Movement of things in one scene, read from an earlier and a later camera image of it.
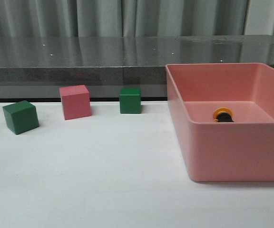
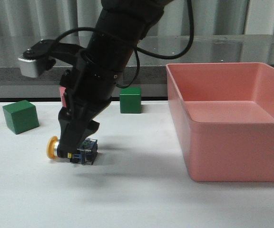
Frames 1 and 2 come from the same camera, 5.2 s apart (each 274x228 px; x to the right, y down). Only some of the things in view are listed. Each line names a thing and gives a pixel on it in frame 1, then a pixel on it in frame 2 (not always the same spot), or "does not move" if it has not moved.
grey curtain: x=26 y=18 does not move
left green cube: x=21 y=117 does not move
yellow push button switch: x=223 y=114 -> x=87 y=153
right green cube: x=130 y=100 does not move
